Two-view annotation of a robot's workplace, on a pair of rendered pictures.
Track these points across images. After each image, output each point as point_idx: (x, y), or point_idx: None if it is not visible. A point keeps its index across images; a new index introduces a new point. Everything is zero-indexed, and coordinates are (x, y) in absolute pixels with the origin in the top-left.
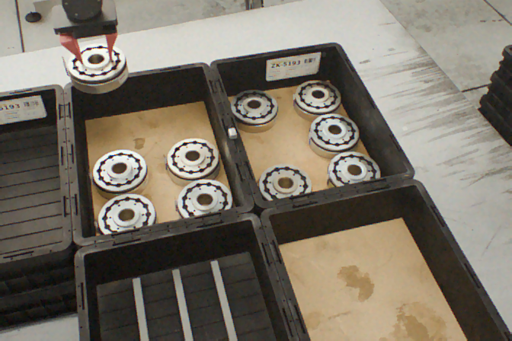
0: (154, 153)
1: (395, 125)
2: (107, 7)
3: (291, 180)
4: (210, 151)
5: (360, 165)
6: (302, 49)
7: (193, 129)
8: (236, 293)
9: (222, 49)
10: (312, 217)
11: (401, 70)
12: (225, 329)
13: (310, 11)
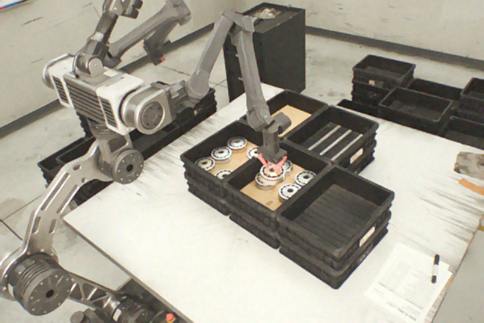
0: (270, 196)
1: (179, 171)
2: (263, 147)
3: (254, 152)
4: (259, 175)
5: (234, 141)
6: (192, 162)
7: (247, 193)
8: None
9: (160, 249)
10: None
11: (138, 181)
12: (314, 148)
13: (100, 231)
